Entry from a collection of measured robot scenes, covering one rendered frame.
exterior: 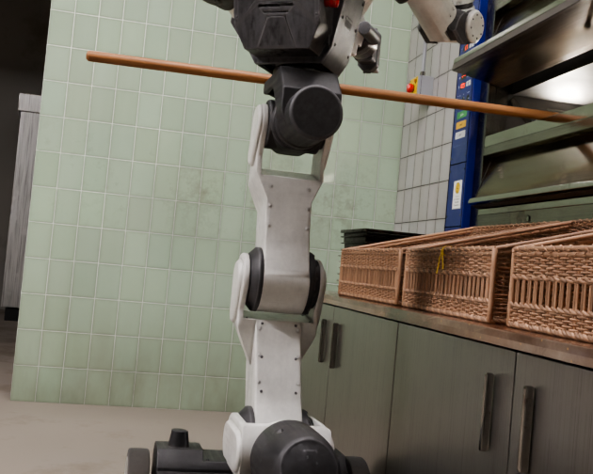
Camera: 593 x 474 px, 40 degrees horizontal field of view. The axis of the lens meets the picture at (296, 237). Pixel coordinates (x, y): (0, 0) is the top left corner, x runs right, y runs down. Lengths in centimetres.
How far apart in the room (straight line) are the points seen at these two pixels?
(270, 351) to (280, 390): 9
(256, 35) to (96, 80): 192
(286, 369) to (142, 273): 186
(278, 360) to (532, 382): 61
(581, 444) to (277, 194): 88
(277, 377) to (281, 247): 28
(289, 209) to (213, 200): 180
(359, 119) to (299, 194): 197
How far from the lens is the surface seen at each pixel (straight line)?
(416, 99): 250
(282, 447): 151
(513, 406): 146
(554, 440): 135
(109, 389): 363
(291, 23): 177
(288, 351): 181
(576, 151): 247
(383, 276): 231
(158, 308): 359
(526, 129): 272
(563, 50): 260
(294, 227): 182
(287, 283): 178
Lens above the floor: 65
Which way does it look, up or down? 2 degrees up
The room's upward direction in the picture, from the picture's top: 5 degrees clockwise
